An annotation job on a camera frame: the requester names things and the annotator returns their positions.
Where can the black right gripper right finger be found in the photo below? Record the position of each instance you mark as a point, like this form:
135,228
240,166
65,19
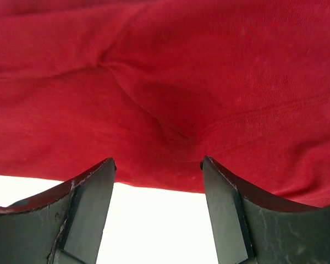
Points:
251,225

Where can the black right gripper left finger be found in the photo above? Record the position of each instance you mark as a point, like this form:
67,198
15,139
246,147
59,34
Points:
63,224

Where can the dark red t shirt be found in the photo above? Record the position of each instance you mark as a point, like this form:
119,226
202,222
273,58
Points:
158,85

